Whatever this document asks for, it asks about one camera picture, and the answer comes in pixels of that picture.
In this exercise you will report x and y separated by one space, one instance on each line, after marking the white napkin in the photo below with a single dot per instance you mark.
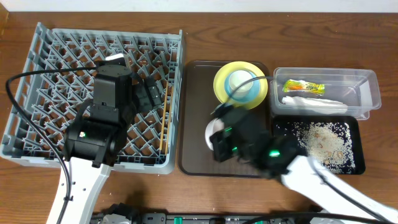
322 106

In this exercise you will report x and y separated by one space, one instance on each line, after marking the yellow plate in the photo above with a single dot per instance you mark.
225 70

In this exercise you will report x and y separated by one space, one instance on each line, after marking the light blue bowl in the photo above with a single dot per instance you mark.
250 96

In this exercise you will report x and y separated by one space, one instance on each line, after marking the brown serving tray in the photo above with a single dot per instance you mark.
199 101

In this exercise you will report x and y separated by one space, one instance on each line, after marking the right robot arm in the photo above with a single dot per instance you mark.
281 158

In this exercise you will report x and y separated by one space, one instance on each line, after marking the rice food scraps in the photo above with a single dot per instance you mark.
329 143

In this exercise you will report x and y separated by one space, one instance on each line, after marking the black tray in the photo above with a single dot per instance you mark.
354 130

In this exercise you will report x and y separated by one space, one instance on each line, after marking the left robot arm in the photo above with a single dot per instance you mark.
97 135

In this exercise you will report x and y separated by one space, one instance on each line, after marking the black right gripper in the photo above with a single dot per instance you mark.
218 141

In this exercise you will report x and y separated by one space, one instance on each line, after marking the wooden chopstick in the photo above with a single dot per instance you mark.
169 120
163 116

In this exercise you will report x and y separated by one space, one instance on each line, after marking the green orange snack wrapper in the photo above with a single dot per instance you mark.
302 85

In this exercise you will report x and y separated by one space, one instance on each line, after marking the black equipment at bottom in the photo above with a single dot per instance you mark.
123 213

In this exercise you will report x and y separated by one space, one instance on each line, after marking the grey dishwasher rack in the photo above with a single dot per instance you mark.
62 63

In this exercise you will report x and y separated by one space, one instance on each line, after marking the clear plastic bin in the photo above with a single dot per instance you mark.
357 88

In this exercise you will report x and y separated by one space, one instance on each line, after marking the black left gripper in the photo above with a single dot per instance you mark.
144 96

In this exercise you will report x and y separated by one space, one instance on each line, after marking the white bowl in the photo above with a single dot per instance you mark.
212 127

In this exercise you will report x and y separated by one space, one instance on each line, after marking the white cup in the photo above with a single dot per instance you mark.
236 79

